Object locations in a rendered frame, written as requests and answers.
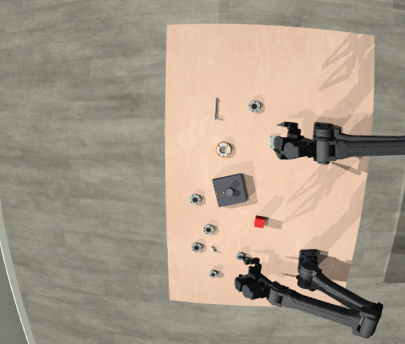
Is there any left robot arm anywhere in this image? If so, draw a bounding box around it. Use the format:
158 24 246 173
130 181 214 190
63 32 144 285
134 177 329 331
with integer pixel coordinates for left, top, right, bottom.
234 250 383 338

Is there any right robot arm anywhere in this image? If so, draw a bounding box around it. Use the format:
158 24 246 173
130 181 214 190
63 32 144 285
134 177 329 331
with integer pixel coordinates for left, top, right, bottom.
273 122 405 164

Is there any grey round flange with orange rim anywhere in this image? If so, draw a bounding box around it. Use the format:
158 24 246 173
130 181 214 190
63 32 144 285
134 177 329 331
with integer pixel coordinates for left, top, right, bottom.
216 142 231 158

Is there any red cube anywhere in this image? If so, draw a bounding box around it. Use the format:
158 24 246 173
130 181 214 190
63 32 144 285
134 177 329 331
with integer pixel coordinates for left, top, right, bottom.
254 215 265 228

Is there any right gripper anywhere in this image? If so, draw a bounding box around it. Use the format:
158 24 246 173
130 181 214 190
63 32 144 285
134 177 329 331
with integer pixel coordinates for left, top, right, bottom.
273 121 306 160

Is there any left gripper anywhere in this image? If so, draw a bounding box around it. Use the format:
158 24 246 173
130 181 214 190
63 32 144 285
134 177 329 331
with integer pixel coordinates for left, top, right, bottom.
239 256 265 281

